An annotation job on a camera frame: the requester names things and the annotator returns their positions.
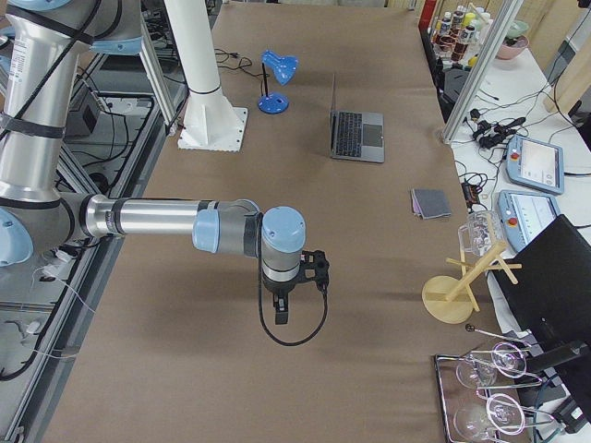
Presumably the metal glass rack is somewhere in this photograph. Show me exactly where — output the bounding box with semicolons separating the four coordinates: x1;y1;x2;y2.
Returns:
433;354;557;442

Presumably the grey laptop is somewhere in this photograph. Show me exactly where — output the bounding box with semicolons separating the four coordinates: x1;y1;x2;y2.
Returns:
330;74;385;163

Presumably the green bowl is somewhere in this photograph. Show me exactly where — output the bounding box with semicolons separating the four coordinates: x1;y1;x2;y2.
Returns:
505;19;529;40

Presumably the upper teach pendant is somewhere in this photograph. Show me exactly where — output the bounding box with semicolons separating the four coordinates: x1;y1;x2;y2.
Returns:
506;135;564;195

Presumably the pink bowl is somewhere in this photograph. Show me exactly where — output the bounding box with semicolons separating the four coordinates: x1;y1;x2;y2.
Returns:
496;36;529;60

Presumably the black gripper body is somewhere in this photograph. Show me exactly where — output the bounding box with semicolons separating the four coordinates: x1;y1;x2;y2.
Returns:
263;276;298;306

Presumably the wooden mug tree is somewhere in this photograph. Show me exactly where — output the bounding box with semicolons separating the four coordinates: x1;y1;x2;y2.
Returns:
422;241;523;324

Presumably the aluminium frame post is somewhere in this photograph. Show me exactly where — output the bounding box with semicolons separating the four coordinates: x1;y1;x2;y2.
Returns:
441;0;523;145

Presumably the folded grey purple cloth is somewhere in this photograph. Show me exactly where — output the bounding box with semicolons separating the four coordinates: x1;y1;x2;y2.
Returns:
410;188;452;220

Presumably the teach pendant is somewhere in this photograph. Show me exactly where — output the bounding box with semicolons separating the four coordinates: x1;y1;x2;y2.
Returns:
506;135;564;195
497;190;561;252

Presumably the lower wine glass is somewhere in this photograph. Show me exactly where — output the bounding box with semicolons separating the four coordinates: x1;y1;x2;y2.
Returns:
453;393;525;442

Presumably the black lamp cable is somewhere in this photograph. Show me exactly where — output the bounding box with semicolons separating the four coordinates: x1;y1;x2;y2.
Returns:
214;47;270;96

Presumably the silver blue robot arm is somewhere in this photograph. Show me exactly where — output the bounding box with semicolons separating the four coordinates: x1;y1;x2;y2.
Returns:
1;1;306;324

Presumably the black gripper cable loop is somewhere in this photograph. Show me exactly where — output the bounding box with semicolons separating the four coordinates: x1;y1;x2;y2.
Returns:
257;276;330;346

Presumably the small black electronics box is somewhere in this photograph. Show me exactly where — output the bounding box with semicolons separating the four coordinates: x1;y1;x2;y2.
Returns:
461;182;480;209

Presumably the clear glass mug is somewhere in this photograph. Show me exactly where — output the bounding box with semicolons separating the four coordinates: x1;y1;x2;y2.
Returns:
458;210;505;257

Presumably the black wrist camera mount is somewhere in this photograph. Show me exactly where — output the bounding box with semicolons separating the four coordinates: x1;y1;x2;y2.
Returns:
300;250;330;293

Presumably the black monitor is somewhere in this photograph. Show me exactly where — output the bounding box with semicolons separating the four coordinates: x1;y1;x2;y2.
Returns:
491;215;590;350

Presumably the wine glass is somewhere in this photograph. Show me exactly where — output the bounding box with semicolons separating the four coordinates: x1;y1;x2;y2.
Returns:
455;341;526;389
453;393;525;442

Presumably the upper wine glass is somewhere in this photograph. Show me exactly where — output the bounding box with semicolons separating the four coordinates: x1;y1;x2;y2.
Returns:
455;341;526;389

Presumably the blue desk lamp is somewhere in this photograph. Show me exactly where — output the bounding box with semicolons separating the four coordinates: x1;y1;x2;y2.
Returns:
258;49;299;114

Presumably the lower teach pendant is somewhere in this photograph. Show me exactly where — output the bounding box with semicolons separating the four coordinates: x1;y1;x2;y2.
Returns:
497;190;561;252

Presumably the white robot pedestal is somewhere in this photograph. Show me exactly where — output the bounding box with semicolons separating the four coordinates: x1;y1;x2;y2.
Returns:
165;0;248;152

